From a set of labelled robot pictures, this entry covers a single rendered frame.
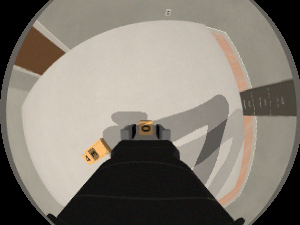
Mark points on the wooden number cube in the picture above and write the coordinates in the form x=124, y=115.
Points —
x=146, y=127
x=90, y=156

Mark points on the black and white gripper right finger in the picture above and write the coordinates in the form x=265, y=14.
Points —
x=162, y=133

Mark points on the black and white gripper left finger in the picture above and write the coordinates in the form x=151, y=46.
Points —
x=128, y=133

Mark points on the small wooden tray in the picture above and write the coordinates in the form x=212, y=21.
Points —
x=101, y=147

